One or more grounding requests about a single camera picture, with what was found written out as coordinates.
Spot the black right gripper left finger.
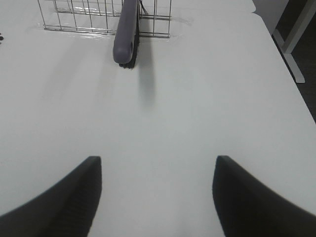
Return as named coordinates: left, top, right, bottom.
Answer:
left=0, top=157, right=102, bottom=237

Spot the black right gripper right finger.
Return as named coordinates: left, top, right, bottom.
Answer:
left=212, top=156, right=316, bottom=237

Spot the grey hand brush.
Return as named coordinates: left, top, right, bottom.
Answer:
left=113, top=0, right=140, bottom=69

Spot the metal wire dish rack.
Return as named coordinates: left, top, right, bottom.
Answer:
left=38, top=0, right=172, bottom=38

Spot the white table leg frame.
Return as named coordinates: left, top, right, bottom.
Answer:
left=272, top=0, right=316, bottom=83

